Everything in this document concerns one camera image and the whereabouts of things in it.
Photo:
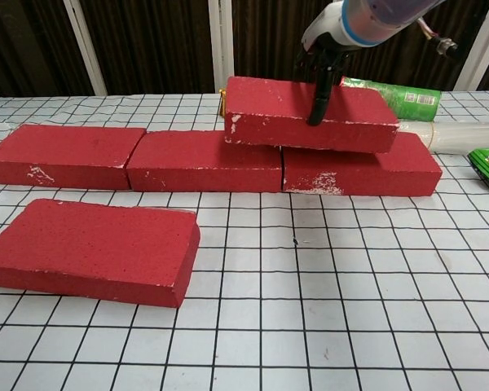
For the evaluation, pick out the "white frame bar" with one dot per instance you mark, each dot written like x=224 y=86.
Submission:
x=470 y=65
x=220 y=40
x=83 y=40

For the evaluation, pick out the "clear plastic cup stack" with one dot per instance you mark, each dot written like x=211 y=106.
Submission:
x=464 y=136

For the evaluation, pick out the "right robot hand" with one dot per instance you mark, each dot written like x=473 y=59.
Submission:
x=324 y=77

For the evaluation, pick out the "dark pleated curtain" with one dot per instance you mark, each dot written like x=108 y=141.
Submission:
x=155 y=40

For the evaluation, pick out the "white black grid tablecloth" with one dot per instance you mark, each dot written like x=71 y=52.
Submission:
x=269 y=326

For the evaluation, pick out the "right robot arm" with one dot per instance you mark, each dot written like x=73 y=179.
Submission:
x=383 y=20

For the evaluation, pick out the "red brick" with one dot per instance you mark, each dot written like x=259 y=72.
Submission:
x=277 y=102
x=65 y=150
x=371 y=175
x=85 y=244
x=187 y=163

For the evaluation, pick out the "green chips can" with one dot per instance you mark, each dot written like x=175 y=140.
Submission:
x=415 y=102

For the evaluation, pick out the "gold biscuit packet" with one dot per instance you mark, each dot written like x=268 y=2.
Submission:
x=222 y=102

